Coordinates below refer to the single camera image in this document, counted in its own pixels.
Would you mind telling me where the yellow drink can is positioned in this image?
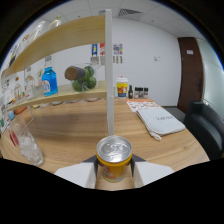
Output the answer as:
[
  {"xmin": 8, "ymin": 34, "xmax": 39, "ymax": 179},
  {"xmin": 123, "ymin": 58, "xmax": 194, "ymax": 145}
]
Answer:
[{"xmin": 95, "ymin": 134, "xmax": 134, "ymax": 183}]

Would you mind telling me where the white lidded yellow cup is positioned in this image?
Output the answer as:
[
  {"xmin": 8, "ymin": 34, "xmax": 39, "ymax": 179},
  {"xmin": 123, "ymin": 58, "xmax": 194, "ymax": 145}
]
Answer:
[{"xmin": 115, "ymin": 76, "xmax": 129, "ymax": 99}]

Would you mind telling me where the white folded cloth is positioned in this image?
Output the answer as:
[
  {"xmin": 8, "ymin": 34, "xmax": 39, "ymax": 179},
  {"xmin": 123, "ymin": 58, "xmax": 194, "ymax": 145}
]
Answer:
[{"xmin": 135, "ymin": 105, "xmax": 186, "ymax": 141}]

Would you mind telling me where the clear glass with ice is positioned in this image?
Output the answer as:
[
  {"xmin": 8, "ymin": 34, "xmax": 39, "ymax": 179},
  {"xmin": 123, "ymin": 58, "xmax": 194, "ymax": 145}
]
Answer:
[{"xmin": 7, "ymin": 114, "xmax": 45, "ymax": 167}]

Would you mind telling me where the black armchair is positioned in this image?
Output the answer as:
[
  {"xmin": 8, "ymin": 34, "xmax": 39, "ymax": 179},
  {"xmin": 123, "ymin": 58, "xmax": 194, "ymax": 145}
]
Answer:
[{"xmin": 183, "ymin": 100, "xmax": 224, "ymax": 161}]

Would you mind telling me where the orange menu sheet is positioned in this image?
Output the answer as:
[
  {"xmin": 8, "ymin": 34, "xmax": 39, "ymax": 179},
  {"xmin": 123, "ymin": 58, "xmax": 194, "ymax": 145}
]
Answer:
[{"xmin": 126, "ymin": 98, "xmax": 161, "ymax": 113}]

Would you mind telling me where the orange pot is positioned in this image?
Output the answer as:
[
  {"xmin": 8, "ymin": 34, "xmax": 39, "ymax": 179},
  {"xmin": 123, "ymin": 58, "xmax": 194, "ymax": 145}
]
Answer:
[{"xmin": 13, "ymin": 105, "xmax": 29, "ymax": 114}]

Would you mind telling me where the lime jar with cork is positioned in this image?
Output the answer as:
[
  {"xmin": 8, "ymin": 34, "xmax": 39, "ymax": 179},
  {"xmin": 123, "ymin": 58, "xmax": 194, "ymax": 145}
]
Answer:
[{"xmin": 64, "ymin": 65, "xmax": 98, "ymax": 93}]

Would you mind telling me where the blue liquor bottle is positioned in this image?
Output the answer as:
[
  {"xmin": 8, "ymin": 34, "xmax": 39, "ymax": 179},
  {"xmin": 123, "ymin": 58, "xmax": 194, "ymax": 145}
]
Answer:
[{"xmin": 41, "ymin": 55, "xmax": 59, "ymax": 97}]

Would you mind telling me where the clear bottle red label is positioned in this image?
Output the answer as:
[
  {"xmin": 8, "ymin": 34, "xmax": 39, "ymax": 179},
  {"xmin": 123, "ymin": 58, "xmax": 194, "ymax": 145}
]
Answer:
[{"xmin": 23, "ymin": 65, "xmax": 36, "ymax": 100}]

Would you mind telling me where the brown door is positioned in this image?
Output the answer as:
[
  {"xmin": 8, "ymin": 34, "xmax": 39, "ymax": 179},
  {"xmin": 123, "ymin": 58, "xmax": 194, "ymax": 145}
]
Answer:
[{"xmin": 176, "ymin": 36, "xmax": 204, "ymax": 114}]

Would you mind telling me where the two-tier wooden shelf rack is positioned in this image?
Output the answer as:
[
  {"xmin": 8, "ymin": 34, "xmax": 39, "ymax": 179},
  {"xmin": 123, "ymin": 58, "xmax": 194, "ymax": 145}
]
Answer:
[{"xmin": 0, "ymin": 8, "xmax": 114, "ymax": 137}]

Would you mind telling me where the ceiling air vent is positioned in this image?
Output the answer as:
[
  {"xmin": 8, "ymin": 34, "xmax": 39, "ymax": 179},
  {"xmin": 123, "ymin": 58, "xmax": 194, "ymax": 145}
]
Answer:
[{"xmin": 117, "ymin": 8, "xmax": 144, "ymax": 18}]

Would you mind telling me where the blue wall poster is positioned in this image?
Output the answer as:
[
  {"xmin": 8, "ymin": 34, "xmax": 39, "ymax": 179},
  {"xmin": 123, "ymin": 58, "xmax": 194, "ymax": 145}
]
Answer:
[{"xmin": 91, "ymin": 43, "xmax": 99, "ymax": 57}]

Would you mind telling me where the multicolour wall poster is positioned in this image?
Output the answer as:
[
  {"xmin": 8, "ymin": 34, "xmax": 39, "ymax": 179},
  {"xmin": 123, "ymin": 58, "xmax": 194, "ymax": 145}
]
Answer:
[{"xmin": 112, "ymin": 42, "xmax": 124, "ymax": 55}]

